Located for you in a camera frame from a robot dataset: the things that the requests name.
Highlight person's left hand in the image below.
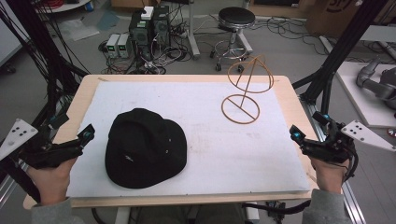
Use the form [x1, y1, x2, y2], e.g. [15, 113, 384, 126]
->
[25, 157, 78, 206]

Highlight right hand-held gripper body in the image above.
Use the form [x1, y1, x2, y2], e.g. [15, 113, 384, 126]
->
[300, 119, 396, 165]

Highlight copper wire hat stand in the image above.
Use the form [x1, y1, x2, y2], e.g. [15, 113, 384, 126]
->
[220, 54, 276, 126]

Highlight grey metal stand leg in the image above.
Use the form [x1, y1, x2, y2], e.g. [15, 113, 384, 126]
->
[186, 0, 202, 61]

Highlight white platform board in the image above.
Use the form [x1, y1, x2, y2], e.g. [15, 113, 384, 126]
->
[335, 61, 396, 129]

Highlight grey-green floor sheet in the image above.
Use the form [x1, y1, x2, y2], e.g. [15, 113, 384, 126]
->
[95, 10, 121, 32]

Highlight small white box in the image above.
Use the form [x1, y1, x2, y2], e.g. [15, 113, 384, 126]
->
[140, 6, 155, 21]

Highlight white plastic sheet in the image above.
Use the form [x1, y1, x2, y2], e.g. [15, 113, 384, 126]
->
[57, 18, 101, 42]

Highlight black frame with cable bundle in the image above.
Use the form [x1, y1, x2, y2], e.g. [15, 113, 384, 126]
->
[0, 0, 90, 132]

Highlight black round stool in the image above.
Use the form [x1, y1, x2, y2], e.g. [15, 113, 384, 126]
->
[209, 6, 257, 73]

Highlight person's legs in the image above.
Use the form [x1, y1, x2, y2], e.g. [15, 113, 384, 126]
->
[130, 204, 248, 224]

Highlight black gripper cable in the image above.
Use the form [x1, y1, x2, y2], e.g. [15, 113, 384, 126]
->
[341, 144, 360, 185]

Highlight black computer tower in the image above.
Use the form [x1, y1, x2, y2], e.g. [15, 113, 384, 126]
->
[128, 10, 154, 61]
[151, 5, 171, 48]

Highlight white foam mat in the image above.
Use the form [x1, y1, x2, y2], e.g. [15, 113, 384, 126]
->
[66, 80, 313, 199]

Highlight person's right hand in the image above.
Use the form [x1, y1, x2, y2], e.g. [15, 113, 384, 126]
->
[307, 155, 351, 195]

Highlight long black floor cables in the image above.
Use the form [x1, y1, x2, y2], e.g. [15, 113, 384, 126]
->
[253, 16, 331, 57]

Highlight tangle of floor cables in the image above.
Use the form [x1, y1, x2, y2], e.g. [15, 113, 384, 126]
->
[98, 27, 194, 76]

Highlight grey power supply unit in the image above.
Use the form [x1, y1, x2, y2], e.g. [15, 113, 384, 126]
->
[117, 33, 131, 59]
[105, 33, 121, 59]

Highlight cardboard box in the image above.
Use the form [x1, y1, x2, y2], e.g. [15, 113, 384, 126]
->
[305, 0, 396, 39]

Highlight black corrugated cable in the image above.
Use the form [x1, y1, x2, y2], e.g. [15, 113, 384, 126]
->
[242, 199, 313, 217]

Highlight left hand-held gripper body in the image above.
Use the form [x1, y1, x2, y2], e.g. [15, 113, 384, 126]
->
[0, 118, 85, 171]

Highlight round white table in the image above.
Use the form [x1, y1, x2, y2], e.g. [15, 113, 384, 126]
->
[35, 0, 92, 14]

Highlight black metal frame post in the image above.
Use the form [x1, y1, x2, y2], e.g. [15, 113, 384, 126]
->
[291, 0, 390, 116]

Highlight black hat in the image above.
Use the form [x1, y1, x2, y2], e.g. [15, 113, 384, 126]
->
[104, 107, 189, 189]

